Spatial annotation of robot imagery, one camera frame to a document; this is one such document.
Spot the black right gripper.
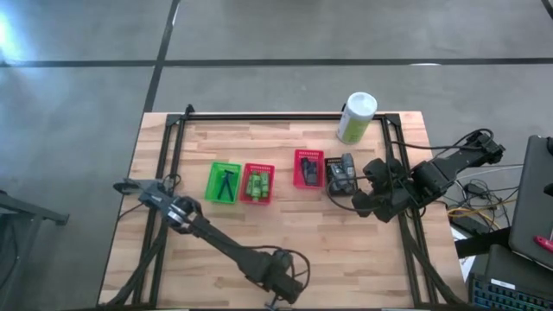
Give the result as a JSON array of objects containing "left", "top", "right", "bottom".
[{"left": 351, "top": 157, "right": 423, "bottom": 224}]

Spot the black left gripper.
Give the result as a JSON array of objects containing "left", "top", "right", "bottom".
[{"left": 248, "top": 249, "right": 304, "bottom": 305}]

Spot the grey travel bottle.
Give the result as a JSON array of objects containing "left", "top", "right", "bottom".
[
  {"left": 340, "top": 152, "right": 359, "bottom": 194},
  {"left": 329, "top": 162, "right": 347, "bottom": 194}
]

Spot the dark blue travel bottle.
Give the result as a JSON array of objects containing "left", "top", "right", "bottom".
[{"left": 300, "top": 156, "right": 321, "bottom": 187}]

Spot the blue razor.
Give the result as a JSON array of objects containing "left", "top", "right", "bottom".
[
  {"left": 222, "top": 169, "right": 238, "bottom": 203},
  {"left": 217, "top": 170, "right": 230, "bottom": 200}
]

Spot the black plastic basket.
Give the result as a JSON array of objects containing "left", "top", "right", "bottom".
[{"left": 323, "top": 155, "right": 359, "bottom": 196}]

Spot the white green wipes canister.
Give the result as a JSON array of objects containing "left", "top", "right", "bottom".
[{"left": 335, "top": 91, "right": 378, "bottom": 146}]

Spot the red plastic basket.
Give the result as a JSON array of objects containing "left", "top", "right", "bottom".
[
  {"left": 292, "top": 149, "right": 326, "bottom": 190},
  {"left": 238, "top": 162, "right": 277, "bottom": 206}
]

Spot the green plastic basket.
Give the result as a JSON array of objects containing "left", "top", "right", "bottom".
[{"left": 203, "top": 161, "right": 243, "bottom": 205}]

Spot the grey laptop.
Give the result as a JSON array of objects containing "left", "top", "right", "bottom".
[{"left": 508, "top": 134, "right": 553, "bottom": 271}]

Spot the black rack with blue ports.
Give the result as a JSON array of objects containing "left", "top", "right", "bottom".
[{"left": 467, "top": 276, "right": 553, "bottom": 311}]

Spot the black stand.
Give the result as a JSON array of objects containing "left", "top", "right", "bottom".
[{"left": 0, "top": 188, "right": 71, "bottom": 311}]

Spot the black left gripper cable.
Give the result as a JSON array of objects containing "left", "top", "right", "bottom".
[{"left": 276, "top": 247, "right": 313, "bottom": 292}]

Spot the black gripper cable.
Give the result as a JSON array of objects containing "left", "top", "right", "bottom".
[
  {"left": 276, "top": 247, "right": 313, "bottom": 292},
  {"left": 325, "top": 174, "right": 362, "bottom": 214}
]

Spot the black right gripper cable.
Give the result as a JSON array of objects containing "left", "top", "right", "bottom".
[{"left": 325, "top": 174, "right": 362, "bottom": 214}]

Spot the yellow cable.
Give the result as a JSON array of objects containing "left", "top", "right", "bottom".
[{"left": 446, "top": 206, "right": 499, "bottom": 219}]

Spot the black aluminium rig frame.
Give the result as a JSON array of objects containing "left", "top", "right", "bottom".
[{"left": 98, "top": 103, "right": 470, "bottom": 311}]

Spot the white cable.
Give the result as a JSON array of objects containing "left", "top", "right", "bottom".
[{"left": 453, "top": 162, "right": 524, "bottom": 183}]

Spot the red handled tool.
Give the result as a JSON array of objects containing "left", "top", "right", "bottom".
[{"left": 533, "top": 235, "right": 553, "bottom": 255}]

